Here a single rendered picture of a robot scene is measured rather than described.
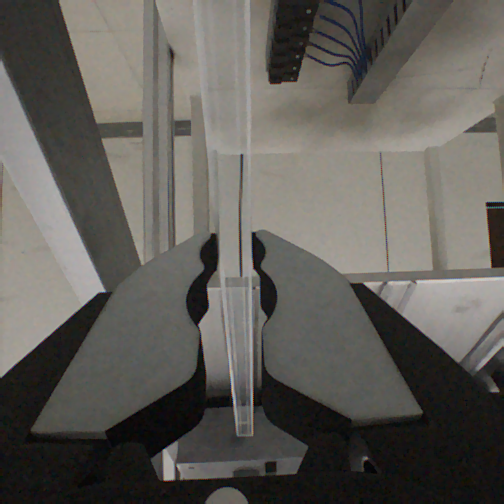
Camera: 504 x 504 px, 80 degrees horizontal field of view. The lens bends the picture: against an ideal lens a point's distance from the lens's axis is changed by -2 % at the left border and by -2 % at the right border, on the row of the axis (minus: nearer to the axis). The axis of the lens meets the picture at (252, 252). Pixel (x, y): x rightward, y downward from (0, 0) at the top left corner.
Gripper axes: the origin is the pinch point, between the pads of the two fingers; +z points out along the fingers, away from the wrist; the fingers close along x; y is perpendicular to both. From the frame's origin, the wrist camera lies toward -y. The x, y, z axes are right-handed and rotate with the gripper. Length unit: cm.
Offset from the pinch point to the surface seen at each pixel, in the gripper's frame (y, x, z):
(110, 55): -14, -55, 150
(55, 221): 0.7, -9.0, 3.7
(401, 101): 0, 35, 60
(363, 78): -5, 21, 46
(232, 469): 25.6, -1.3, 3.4
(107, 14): -26, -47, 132
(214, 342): 13.2, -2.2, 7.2
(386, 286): 7.4, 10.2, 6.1
